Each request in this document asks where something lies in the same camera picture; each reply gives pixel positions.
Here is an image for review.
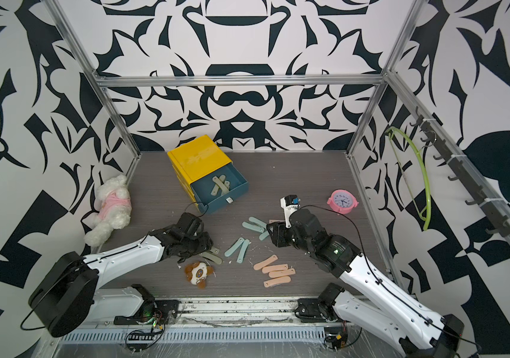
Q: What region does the brown white plush toy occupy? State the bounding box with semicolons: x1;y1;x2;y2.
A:
185;262;214;289

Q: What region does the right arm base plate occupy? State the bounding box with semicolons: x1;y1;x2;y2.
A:
294;298;331;323

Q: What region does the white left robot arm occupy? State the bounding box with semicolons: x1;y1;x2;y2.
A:
28;213;213;337

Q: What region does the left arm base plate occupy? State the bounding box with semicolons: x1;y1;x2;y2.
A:
113;300;180;326

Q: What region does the white plush dog pink shirt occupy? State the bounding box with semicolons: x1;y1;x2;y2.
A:
84;175;132;248

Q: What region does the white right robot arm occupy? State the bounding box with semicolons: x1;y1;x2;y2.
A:
267;208;464;357

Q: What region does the teal top drawer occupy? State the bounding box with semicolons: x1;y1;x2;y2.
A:
191;163;249;214

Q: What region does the pink alarm clock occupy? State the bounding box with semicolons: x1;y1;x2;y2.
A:
327;189;359;215

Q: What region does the green toy bow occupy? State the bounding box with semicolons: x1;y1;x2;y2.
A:
385;127;432;232

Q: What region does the teal fruit knife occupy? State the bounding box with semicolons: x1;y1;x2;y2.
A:
259;231;270;241
224;237;244;257
236;240;250;264
242;222;266;234

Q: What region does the black wall hook rack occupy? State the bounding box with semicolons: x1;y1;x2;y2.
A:
411;107;510;238

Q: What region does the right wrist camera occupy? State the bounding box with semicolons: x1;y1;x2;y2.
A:
280;195;300;228

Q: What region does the yellow drawer cabinet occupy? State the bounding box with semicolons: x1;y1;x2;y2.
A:
167;135;232;207

